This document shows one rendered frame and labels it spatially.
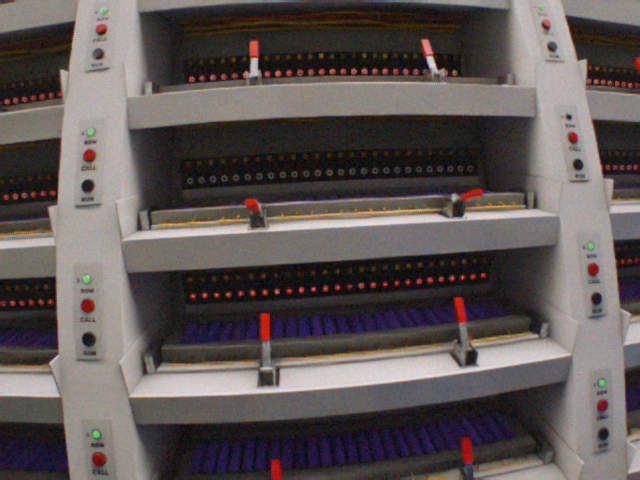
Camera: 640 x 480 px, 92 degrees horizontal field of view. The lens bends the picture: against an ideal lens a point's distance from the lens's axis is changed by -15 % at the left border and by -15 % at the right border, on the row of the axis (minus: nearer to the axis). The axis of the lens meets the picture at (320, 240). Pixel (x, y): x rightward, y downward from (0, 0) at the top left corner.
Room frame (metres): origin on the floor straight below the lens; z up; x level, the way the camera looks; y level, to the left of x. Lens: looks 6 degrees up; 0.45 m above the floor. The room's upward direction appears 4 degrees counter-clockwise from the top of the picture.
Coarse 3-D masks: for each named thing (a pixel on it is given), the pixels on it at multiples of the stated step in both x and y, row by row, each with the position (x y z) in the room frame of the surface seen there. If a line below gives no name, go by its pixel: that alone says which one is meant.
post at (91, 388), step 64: (128, 0) 0.43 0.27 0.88; (64, 128) 0.43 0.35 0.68; (128, 128) 0.45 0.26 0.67; (64, 192) 0.43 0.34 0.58; (128, 192) 0.46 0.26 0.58; (64, 256) 0.43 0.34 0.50; (64, 320) 0.43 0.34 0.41; (128, 320) 0.45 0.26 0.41; (64, 384) 0.43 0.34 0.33; (128, 448) 0.43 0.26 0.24
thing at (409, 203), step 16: (192, 208) 0.50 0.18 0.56; (208, 208) 0.49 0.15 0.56; (224, 208) 0.49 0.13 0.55; (240, 208) 0.49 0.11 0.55; (272, 208) 0.49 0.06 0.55; (288, 208) 0.50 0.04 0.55; (304, 208) 0.50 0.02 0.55; (320, 208) 0.50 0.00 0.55; (336, 208) 0.50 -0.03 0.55; (352, 208) 0.50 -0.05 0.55; (368, 208) 0.51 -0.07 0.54; (384, 208) 0.50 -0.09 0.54; (400, 208) 0.50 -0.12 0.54; (416, 208) 0.51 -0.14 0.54; (432, 208) 0.51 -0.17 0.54; (160, 224) 0.47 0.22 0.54; (176, 224) 0.47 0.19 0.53
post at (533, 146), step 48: (528, 0) 0.48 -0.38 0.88; (480, 48) 0.60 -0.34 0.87; (528, 48) 0.48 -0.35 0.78; (576, 96) 0.48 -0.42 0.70; (480, 144) 0.67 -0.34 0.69; (528, 144) 0.52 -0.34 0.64; (576, 192) 0.48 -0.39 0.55; (576, 240) 0.48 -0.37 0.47; (528, 288) 0.57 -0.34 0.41; (576, 288) 0.48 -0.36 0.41; (576, 384) 0.48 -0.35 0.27; (624, 384) 0.48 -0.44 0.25; (576, 432) 0.48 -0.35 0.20; (624, 432) 0.48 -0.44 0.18
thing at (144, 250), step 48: (144, 192) 0.51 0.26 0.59; (192, 192) 0.60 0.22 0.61; (240, 192) 0.61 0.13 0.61; (288, 192) 0.62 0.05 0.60; (528, 192) 0.51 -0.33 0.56; (144, 240) 0.44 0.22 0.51; (192, 240) 0.44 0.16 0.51; (240, 240) 0.45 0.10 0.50; (288, 240) 0.45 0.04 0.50; (336, 240) 0.46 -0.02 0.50; (384, 240) 0.47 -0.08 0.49; (432, 240) 0.47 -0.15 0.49; (480, 240) 0.48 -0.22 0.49; (528, 240) 0.48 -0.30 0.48
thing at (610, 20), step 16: (560, 0) 0.49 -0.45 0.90; (576, 0) 0.49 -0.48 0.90; (592, 0) 0.49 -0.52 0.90; (608, 0) 0.49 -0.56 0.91; (624, 0) 0.49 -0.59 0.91; (576, 16) 0.50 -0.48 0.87; (592, 16) 0.50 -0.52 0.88; (608, 16) 0.50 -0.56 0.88; (624, 16) 0.50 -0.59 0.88; (576, 32) 0.66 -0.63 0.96; (592, 32) 0.60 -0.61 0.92; (608, 32) 0.64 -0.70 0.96; (624, 32) 0.63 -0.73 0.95
